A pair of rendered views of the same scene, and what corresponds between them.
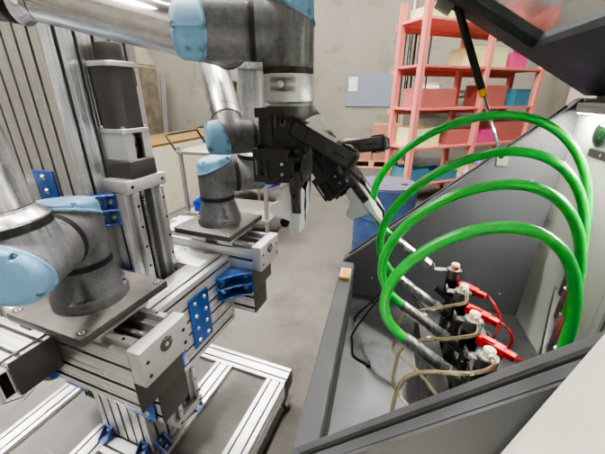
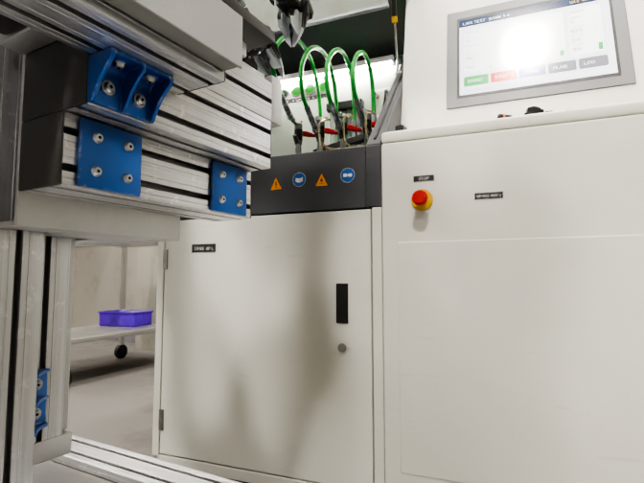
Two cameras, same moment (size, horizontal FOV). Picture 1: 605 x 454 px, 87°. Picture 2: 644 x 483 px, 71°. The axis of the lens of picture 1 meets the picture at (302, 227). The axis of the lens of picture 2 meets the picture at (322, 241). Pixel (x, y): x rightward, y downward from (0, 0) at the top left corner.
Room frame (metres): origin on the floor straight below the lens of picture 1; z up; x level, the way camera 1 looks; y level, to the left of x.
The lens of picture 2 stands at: (0.28, 1.14, 0.61)
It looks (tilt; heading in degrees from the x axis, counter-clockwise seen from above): 5 degrees up; 278
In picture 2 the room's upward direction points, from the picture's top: straight up
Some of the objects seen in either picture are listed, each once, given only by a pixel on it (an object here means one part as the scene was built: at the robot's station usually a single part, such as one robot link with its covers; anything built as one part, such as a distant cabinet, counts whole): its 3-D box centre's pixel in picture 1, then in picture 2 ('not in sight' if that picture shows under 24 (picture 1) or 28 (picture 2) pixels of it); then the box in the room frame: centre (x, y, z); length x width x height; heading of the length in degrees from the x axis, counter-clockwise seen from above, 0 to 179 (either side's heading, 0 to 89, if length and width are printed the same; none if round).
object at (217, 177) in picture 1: (217, 175); not in sight; (1.07, 0.29, 1.20); 0.13 x 0.12 x 0.14; 112
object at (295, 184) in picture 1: (296, 186); (300, 12); (0.50, 0.01, 1.32); 0.05 x 0.02 x 0.09; 166
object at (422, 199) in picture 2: not in sight; (420, 198); (0.20, 0.07, 0.80); 0.05 x 0.04 x 0.05; 166
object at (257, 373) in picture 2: not in sight; (257, 340); (0.63, -0.06, 0.44); 0.65 x 0.02 x 0.68; 166
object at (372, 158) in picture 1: (372, 144); not in sight; (7.18, -1.54, 0.43); 1.47 x 1.12 x 0.85; 69
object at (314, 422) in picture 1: (333, 348); (262, 187); (0.62, -0.08, 0.87); 0.62 x 0.04 x 0.16; 166
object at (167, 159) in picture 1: (169, 168); not in sight; (4.63, 1.94, 0.45); 2.56 x 0.82 x 0.89; 159
